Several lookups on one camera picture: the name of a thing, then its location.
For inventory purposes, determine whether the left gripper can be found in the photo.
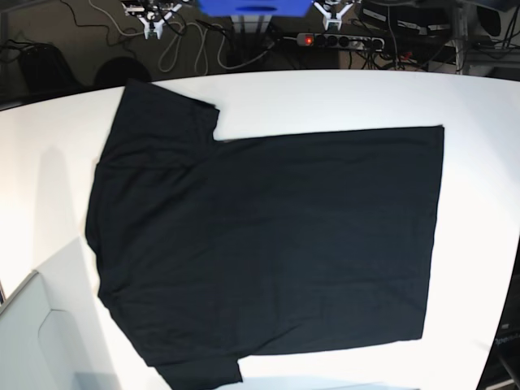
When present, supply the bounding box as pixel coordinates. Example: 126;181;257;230
313;0;360;30

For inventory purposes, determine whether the grey coiled cable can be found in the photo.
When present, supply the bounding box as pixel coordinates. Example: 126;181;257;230
157;19;269;74

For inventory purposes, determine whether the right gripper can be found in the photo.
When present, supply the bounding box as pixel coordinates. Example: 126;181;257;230
121;0;183;39

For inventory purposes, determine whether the blue box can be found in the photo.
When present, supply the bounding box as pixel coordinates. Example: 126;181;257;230
198;0;314;17

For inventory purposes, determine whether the black T-shirt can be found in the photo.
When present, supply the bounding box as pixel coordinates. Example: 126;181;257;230
85;81;444;389

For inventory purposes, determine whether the grey power strip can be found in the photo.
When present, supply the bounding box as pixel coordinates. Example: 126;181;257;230
296;33;385;52

